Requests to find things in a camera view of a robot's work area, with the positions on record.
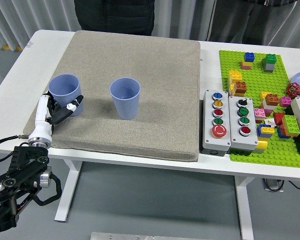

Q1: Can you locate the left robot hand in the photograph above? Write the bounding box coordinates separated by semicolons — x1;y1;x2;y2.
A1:
28;91;84;142

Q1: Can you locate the ribbed blue cup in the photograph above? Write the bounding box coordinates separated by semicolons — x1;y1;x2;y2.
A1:
48;73;85;117
109;77;141;120

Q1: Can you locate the white table leg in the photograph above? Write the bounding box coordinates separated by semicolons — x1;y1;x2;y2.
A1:
234;174;255;240
54;159;85;223

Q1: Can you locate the yellow black floor tape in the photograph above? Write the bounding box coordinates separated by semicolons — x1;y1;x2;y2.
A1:
0;43;23;51

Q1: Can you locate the grey-brown mat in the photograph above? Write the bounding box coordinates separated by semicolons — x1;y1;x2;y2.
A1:
22;30;201;162

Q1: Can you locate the white curtain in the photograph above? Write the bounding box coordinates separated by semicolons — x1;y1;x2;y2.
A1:
0;0;300;51

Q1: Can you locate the metal plate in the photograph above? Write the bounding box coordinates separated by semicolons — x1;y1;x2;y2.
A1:
90;231;183;240

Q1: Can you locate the person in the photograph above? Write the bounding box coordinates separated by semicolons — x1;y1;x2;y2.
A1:
207;0;298;46
73;0;156;36

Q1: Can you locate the control box, large red button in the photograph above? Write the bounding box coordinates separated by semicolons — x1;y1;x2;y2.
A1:
201;89;232;151

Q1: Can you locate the brown toy brick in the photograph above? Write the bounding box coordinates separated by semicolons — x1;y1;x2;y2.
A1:
264;93;281;106
233;81;248;95

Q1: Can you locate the blue toy brick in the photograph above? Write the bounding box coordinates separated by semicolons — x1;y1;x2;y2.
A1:
243;51;256;63
256;123;273;139
276;127;291;140

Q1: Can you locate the yellow round toy brick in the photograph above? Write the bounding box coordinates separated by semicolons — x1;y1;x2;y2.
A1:
254;137;269;151

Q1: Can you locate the green brick baseplate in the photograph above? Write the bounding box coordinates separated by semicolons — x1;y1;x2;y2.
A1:
219;49;300;169

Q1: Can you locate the white toy brick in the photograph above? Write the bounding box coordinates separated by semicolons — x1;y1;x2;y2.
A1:
262;99;278;111

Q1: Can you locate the grey toy brick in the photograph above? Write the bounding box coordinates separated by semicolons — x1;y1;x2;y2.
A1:
262;62;276;74

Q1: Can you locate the red toy brick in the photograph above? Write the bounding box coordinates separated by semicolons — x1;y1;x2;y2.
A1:
272;112;286;126

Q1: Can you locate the dark green toy brick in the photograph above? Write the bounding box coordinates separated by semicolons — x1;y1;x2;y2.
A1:
261;53;277;65

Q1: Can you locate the orange toy brick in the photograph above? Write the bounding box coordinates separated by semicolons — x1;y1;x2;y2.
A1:
279;122;291;137

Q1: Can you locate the magenta toy brick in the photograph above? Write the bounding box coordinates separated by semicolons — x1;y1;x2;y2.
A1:
279;96;292;108

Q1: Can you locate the light green toy brick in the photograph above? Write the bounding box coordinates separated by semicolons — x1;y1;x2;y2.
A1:
281;114;300;137

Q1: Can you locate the red valve wheel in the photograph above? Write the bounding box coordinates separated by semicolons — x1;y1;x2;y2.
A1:
286;82;300;97

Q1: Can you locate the control box with selector switch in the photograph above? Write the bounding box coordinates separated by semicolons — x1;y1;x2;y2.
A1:
228;95;259;151

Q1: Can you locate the black cable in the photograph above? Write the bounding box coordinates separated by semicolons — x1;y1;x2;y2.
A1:
288;179;300;191

